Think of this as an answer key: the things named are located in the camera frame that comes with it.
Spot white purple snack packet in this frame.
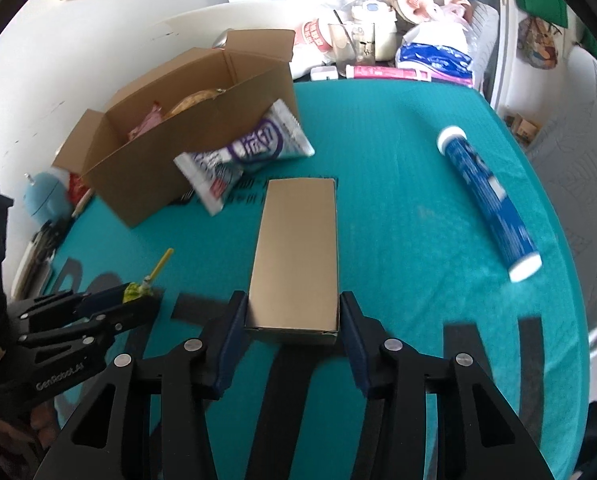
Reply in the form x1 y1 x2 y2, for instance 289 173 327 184
174 99 315 216

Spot teal blanket black letters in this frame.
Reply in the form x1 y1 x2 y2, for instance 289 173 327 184
51 80 589 479

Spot left hand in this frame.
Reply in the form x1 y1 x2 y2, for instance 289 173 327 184
0 401 60 450

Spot light blue round gadget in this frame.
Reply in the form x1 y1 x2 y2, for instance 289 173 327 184
23 172 73 226

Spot pink flat box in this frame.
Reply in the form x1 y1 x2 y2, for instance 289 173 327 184
345 65 473 88

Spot dark red snack bag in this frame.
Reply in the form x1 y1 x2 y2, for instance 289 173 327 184
128 102 164 141

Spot large open cardboard box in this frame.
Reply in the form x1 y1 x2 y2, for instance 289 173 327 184
53 29 297 228

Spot blue white plastic bag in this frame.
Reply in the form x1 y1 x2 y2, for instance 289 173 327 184
395 20 474 88

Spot small tan cardboard box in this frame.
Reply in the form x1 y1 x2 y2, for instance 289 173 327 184
248 178 338 346

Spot green lollipop yellow stick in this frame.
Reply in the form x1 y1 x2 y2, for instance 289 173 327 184
123 248 175 304

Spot blue tablet tube white cap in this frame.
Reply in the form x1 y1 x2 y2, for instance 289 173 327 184
437 126 542 283

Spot clear bag yellow crackers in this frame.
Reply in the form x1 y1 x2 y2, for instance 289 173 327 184
164 89 225 120

